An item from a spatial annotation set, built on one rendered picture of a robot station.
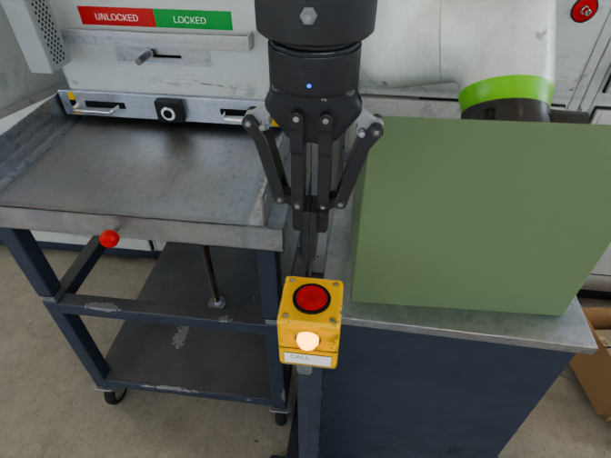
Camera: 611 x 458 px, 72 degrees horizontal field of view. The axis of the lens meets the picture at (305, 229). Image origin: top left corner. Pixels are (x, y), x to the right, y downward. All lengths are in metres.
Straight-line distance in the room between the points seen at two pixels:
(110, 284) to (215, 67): 1.19
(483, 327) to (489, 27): 0.46
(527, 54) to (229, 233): 0.53
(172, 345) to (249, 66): 0.89
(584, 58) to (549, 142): 0.81
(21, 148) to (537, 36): 0.97
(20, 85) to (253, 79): 0.65
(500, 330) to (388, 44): 0.49
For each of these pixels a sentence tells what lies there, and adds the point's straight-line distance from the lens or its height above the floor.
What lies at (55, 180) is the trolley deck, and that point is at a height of 0.85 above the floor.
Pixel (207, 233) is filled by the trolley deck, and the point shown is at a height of 0.82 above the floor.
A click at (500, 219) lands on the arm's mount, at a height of 0.95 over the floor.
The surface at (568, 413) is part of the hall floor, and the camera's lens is 1.69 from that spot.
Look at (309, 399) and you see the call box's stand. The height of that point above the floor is 0.66.
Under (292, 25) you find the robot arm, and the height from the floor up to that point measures 1.24.
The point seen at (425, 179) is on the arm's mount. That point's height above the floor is 1.01.
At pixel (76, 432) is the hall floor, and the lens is 1.61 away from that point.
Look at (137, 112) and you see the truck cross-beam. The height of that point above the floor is 0.88.
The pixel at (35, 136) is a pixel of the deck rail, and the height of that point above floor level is 0.87.
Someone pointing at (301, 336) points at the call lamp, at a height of 0.88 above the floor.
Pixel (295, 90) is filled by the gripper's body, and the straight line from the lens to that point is 0.35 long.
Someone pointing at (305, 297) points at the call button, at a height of 0.91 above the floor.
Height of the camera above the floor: 1.33
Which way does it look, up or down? 42 degrees down
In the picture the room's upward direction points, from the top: straight up
